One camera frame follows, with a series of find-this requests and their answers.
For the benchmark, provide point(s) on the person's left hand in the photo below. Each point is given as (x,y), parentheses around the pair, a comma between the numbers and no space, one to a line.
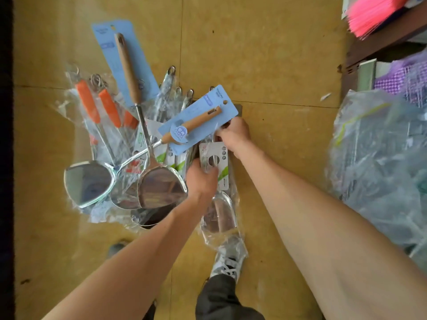
(201,183)

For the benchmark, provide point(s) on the person's right hand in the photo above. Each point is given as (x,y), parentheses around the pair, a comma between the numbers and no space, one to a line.
(233,134)

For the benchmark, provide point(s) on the steel spatula with white tag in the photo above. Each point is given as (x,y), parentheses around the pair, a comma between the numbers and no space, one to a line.
(220,213)

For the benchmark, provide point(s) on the blue card utensil packet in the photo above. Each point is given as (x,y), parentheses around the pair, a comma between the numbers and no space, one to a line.
(127,60)
(200,120)

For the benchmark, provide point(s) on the pile of packaged utensils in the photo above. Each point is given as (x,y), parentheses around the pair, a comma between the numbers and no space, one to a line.
(87,103)

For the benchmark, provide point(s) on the person's left forearm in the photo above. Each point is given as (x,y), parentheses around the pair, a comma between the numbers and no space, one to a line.
(133,270)

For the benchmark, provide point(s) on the person's right forearm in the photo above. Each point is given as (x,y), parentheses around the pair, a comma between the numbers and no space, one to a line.
(333,243)

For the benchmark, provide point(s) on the grey white sneaker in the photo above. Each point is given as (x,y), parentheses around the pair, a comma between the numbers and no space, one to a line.
(119,248)
(227,260)

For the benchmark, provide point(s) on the black trousers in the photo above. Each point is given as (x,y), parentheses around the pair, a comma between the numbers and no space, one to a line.
(220,300)

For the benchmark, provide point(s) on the pile of plastic wrapped utensils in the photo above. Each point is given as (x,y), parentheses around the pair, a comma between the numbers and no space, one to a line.
(380,163)

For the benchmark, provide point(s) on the pink green broom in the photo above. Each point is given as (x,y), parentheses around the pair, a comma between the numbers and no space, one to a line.
(373,13)
(387,43)

